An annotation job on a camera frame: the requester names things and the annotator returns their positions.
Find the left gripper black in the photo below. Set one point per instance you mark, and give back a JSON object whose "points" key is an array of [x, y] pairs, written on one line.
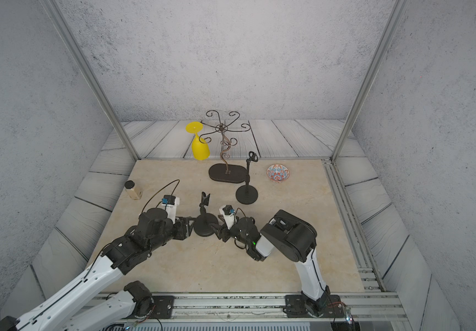
{"points": [[183, 227]]}

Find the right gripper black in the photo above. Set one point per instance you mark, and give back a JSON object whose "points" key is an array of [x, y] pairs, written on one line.
{"points": [[222, 230]]}

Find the black round stand base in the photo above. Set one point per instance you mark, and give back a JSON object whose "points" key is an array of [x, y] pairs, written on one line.
{"points": [[246, 194]]}

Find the black microphone stand pole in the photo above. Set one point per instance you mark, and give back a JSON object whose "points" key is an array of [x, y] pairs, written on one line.
{"points": [[252, 157]]}

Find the spare black microphone pole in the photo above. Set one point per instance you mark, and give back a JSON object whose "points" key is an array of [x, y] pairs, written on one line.
{"points": [[205, 200]]}

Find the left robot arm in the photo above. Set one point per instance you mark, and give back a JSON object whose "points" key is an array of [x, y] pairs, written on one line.
{"points": [[58, 309]]}

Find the dark oval stand base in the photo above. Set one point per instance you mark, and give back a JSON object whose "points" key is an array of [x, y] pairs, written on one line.
{"points": [[227, 173]]}

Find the spice jar black lid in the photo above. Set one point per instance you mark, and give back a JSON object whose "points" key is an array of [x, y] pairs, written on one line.
{"points": [[133, 190]]}

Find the red blue patterned bowl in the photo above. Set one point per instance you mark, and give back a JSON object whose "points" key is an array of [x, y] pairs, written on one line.
{"points": [[278, 173]]}

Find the yellow plastic goblet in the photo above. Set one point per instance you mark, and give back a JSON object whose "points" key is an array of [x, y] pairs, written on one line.
{"points": [[199, 147]]}

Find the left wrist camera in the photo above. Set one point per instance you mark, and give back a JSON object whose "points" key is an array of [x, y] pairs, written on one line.
{"points": [[170, 203]]}

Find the aluminium front rail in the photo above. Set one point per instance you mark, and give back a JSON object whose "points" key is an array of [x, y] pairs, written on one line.
{"points": [[248, 311]]}

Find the scrolled wire holder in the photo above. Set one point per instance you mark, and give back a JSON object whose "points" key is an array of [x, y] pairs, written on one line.
{"points": [[222, 129]]}

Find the aluminium left corner post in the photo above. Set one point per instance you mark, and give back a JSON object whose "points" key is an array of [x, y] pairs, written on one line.
{"points": [[66, 35]]}

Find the aluminium corner post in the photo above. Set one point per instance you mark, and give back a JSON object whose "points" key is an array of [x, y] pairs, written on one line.
{"points": [[382, 47], [66, 35]]}

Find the aluminium right corner post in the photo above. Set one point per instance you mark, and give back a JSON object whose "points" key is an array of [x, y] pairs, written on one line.
{"points": [[382, 47]]}

